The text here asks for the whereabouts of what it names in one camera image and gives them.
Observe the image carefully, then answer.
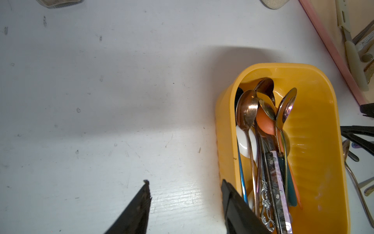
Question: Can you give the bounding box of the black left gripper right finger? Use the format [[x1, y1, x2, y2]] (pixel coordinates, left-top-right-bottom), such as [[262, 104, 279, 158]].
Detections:
[[221, 180, 270, 234]]

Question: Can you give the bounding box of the steel spoon green handle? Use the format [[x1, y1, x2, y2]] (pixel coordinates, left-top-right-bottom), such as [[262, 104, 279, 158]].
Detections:
[[256, 99, 298, 207]]

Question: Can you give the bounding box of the blue metal spoon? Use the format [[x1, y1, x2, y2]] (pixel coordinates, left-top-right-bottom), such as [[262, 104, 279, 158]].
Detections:
[[234, 88, 248, 205]]

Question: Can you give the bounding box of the white ceramic spoon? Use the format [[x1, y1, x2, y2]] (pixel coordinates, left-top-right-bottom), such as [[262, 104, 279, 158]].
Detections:
[[236, 126, 258, 164]]

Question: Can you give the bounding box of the ornate silver spoon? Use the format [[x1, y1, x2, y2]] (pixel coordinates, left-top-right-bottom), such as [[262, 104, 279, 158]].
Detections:
[[260, 137, 276, 233]]

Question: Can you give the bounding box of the orange plastic spoon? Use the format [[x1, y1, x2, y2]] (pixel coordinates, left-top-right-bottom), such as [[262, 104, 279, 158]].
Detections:
[[256, 107, 303, 210]]

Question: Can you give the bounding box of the cream handled knife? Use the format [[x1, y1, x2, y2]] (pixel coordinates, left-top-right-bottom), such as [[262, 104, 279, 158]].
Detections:
[[335, 0, 369, 92]]

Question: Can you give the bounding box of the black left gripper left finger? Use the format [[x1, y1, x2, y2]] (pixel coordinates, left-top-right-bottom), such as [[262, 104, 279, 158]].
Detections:
[[105, 180, 152, 234]]

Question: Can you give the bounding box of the iridescent rainbow spoon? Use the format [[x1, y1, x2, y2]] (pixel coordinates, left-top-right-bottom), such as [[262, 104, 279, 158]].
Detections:
[[275, 88, 297, 198]]

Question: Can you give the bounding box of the copper spoon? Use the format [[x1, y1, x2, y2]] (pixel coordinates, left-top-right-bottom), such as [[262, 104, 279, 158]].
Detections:
[[235, 90, 260, 217]]

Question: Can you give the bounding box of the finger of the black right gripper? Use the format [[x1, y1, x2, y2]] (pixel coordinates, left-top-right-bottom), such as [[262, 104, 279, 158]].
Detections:
[[340, 125, 374, 156], [360, 103, 374, 118]]

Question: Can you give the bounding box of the yellow plastic storage box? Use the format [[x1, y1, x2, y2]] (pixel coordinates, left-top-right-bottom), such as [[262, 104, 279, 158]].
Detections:
[[215, 63, 351, 234]]

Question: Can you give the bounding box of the gold spoon long handle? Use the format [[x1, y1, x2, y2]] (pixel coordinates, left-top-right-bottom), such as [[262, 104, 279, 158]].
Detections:
[[358, 177, 374, 197]]

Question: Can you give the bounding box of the steel spoon patterned handle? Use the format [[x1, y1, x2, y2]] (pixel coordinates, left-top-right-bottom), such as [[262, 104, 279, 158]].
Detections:
[[265, 151, 293, 234]]

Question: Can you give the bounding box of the purple spoon black handle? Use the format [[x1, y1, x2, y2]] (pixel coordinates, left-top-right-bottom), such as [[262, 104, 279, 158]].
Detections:
[[254, 78, 276, 105]]

